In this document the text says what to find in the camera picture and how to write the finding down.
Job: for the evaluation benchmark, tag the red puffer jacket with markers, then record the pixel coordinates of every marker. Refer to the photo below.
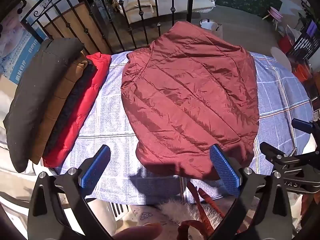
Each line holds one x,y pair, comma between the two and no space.
85,110

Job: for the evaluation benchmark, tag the wall poster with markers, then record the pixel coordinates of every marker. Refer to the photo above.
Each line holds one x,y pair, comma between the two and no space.
15,42

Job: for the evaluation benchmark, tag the black fleece garment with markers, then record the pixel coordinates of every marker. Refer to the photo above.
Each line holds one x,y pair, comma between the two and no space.
72,100

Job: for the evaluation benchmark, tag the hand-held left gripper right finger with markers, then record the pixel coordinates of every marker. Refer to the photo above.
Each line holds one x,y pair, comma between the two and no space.
225,172

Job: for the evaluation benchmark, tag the white swing sofa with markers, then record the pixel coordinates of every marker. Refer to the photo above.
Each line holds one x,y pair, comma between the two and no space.
180,0

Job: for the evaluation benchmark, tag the maroon quilted jacket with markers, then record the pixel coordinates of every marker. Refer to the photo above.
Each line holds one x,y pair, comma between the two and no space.
187,92

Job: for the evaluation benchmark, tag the brown folded jacket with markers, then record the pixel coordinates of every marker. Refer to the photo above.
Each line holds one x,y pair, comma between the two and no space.
57,105

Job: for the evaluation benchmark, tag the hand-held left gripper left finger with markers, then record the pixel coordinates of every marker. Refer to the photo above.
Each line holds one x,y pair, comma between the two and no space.
96,166

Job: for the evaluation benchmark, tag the black metal fence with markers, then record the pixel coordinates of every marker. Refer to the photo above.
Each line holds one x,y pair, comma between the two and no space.
303,40

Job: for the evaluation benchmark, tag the pink stool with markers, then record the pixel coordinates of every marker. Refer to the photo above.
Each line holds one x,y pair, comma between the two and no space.
275,13

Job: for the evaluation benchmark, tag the orange bucket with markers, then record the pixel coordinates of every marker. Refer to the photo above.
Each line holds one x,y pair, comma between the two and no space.
302,72

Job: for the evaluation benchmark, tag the black iron railing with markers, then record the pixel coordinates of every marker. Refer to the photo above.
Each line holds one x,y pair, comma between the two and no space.
100,17

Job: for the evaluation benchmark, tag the red bin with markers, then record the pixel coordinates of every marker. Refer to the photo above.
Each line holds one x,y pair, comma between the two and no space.
285,43

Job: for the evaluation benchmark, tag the person's left hand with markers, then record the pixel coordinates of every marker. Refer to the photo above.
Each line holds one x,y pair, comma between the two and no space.
140,232

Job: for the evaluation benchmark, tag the round white stool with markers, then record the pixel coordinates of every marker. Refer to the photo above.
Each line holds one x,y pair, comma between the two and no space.
281,57

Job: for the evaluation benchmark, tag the white plastic basket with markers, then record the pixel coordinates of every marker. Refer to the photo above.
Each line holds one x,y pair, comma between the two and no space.
117,210

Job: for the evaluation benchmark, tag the blue plaid sheet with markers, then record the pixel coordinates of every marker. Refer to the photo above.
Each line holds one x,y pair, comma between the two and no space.
112,120

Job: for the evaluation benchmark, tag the black folded jacket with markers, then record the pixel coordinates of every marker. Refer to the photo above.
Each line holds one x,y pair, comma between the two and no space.
37,92

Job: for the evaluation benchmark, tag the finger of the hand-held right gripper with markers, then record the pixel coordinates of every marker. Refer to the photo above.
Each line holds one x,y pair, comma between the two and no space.
268,151
301,125

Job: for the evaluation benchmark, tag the person's fur-trimmed clothing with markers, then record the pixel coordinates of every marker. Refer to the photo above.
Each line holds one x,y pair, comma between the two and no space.
172,210

